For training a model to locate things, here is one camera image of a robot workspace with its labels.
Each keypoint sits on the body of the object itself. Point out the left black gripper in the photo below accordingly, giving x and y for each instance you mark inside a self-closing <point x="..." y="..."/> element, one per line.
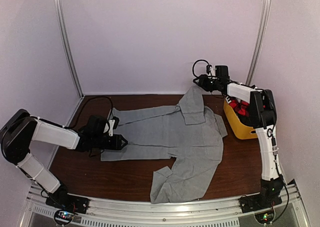
<point x="116" y="145"/>

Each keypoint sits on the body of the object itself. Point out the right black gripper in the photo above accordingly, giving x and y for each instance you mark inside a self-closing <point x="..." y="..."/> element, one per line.
<point x="203" y="82"/>

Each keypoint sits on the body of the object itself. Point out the grey long sleeve shirt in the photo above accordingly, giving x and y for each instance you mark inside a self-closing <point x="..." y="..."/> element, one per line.
<point x="189" y="131"/>

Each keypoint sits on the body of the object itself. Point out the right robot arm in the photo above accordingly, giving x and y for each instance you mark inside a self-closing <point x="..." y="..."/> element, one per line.
<point x="249" y="108"/>

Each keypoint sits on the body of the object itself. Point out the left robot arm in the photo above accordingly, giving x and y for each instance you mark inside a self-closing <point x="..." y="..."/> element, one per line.
<point x="23" y="129"/>

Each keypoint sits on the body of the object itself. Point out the red black plaid shirt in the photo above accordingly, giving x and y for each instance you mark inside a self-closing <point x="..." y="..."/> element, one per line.
<point x="236" y="108"/>

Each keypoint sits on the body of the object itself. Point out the yellow plastic bin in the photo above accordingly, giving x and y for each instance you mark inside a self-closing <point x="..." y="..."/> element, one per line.
<point x="241" y="131"/>

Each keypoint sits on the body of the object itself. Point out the left circuit board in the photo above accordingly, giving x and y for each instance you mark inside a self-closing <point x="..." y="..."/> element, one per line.
<point x="63" y="217"/>

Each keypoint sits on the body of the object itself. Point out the circuit board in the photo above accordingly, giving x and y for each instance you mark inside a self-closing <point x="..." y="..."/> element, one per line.
<point x="63" y="217"/>
<point x="265" y="218"/>

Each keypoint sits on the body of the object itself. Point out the right circuit board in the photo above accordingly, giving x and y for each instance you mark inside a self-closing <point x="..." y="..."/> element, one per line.
<point x="265" y="218"/>

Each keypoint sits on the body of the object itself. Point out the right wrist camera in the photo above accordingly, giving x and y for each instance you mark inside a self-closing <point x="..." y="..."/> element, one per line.
<point x="210" y="70"/>

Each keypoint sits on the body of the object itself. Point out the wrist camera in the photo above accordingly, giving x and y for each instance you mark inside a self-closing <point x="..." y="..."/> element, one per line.
<point x="111" y="125"/>
<point x="210" y="70"/>

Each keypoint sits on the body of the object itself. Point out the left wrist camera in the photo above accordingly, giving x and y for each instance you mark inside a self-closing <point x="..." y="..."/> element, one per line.
<point x="111" y="125"/>

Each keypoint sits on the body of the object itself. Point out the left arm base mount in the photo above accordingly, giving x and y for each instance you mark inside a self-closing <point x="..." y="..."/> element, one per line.
<point x="71" y="204"/>

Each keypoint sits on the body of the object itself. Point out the front aluminium rail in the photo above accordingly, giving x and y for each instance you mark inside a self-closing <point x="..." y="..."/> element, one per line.
<point x="223" y="212"/>

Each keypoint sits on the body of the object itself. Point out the right aluminium frame post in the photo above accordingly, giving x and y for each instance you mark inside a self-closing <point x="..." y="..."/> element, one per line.
<point x="263" y="23"/>

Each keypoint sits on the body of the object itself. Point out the aluminium frame post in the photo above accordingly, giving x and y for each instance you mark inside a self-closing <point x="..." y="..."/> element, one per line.
<point x="263" y="23"/>
<point x="67" y="48"/>

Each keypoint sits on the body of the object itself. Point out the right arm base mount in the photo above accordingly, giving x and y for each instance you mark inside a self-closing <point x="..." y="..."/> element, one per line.
<point x="253" y="203"/>

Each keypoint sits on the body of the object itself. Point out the left aluminium frame post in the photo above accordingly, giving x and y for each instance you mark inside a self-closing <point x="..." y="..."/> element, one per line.
<point x="67" y="48"/>

